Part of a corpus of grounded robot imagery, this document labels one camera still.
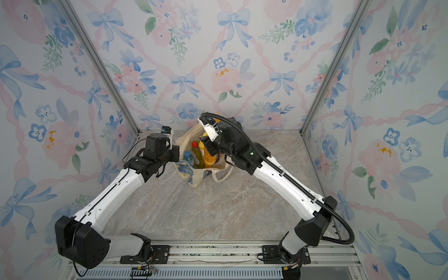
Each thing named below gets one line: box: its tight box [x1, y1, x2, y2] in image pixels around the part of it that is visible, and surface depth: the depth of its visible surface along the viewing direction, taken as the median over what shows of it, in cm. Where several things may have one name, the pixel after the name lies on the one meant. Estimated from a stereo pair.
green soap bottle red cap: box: [190, 141, 205, 169], surface depth 92 cm
